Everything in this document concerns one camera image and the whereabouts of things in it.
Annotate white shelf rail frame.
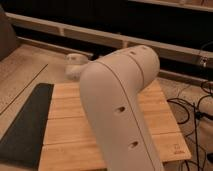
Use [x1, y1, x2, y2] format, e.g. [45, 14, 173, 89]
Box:
[6, 12, 213, 68]

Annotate dark grey floor mat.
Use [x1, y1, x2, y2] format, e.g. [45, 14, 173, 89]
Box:
[0, 83, 53, 169]

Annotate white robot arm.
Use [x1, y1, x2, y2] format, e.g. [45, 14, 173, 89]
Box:
[65, 45, 164, 171]

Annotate black floor cables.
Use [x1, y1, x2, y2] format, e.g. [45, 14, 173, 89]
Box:
[166, 79, 213, 171]

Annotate wooden slatted board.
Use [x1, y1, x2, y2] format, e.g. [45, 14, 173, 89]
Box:
[38, 81, 191, 171]

